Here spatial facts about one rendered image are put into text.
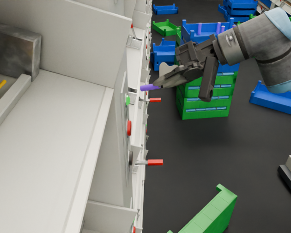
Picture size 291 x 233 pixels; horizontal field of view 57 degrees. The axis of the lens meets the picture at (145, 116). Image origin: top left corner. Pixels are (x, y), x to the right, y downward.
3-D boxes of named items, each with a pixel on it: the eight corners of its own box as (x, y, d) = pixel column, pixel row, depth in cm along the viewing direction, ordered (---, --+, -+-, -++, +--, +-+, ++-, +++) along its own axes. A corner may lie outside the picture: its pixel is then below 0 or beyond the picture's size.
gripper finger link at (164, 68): (149, 70, 81) (178, 59, 78) (154, 88, 79) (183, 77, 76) (145, 67, 79) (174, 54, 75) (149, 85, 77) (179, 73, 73)
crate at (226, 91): (221, 79, 179) (223, 68, 174) (233, 95, 163) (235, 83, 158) (177, 82, 176) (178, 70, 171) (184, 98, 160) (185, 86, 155)
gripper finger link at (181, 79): (158, 76, 85) (183, 63, 81) (162, 92, 84) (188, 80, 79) (152, 73, 83) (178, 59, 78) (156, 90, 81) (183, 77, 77)
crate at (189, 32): (230, 31, 160) (233, 17, 155) (244, 44, 144) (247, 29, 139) (180, 33, 157) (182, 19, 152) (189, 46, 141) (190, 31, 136)
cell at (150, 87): (139, 88, 82) (158, 85, 79) (141, 84, 83) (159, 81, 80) (142, 92, 83) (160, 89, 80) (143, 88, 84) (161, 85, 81)
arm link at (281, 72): (296, 69, 79) (285, 32, 73) (308, 89, 70) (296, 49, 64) (263, 81, 83) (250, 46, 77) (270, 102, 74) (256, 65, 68)
